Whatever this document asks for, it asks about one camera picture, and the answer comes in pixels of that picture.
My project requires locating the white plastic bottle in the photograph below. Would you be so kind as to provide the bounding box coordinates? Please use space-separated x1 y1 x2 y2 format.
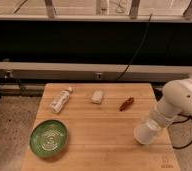
50 87 73 113

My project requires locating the black hanging cable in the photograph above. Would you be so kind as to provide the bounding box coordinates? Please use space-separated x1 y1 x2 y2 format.
115 13 154 83

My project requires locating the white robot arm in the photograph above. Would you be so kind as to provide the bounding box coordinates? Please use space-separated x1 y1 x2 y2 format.
149 78 192 128

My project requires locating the small white wrapped packet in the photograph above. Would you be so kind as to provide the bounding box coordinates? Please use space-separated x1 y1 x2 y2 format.
91 90 104 104

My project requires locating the green ribbed plate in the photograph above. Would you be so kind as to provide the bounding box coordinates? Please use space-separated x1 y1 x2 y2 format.
29 120 68 158

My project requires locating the brown dried chili pepper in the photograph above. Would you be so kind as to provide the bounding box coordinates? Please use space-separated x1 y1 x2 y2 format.
119 97 134 111

